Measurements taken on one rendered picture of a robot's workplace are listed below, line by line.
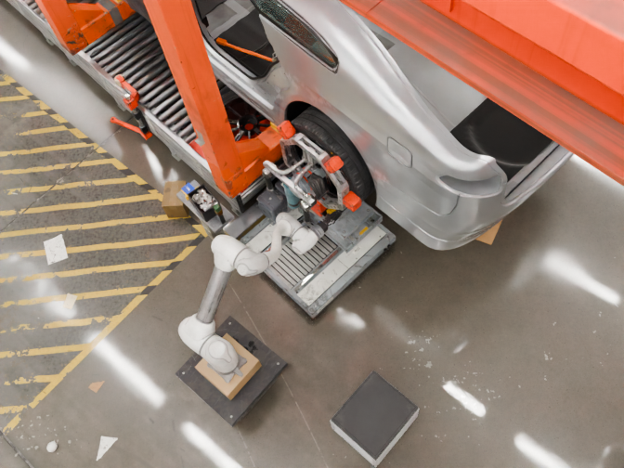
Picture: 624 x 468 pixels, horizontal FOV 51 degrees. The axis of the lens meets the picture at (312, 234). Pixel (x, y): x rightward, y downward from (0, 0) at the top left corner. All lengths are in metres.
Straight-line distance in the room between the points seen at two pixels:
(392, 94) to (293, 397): 2.11
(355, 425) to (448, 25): 2.71
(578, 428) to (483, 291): 1.04
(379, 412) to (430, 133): 1.69
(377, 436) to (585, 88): 2.74
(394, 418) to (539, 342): 1.18
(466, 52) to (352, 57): 1.70
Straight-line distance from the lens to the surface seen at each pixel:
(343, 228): 4.56
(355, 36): 3.37
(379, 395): 4.01
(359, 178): 3.86
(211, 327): 3.92
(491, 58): 1.69
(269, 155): 4.43
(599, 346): 4.69
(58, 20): 5.45
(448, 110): 4.25
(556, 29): 1.10
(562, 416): 4.48
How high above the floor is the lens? 4.22
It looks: 61 degrees down
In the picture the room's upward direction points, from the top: 10 degrees counter-clockwise
